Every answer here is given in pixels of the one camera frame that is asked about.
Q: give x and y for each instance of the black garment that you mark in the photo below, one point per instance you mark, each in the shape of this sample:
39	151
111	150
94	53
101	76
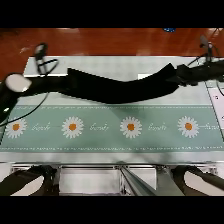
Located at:
116	89

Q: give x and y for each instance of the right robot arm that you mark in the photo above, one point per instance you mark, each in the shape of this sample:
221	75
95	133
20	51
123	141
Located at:
207	71

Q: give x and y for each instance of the silver frame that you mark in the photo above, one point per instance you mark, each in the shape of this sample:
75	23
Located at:
140	181

